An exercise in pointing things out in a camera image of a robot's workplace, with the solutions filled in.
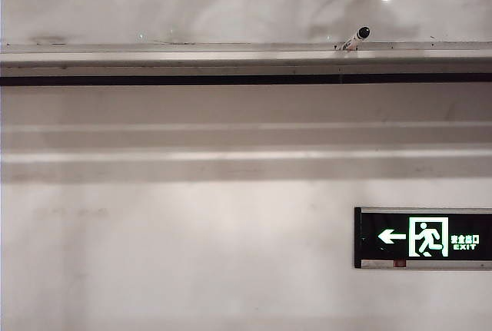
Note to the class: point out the white marker with black cap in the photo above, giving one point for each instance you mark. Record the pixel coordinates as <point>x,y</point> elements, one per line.
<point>360,34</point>

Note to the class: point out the white whiteboard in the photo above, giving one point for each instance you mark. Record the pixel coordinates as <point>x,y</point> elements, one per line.
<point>115,12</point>

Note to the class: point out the black green exit sign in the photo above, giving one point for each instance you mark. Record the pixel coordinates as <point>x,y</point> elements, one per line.
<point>426,237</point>

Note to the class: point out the aluminium whiteboard tray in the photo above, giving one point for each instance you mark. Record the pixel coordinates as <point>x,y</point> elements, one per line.
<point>192,63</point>

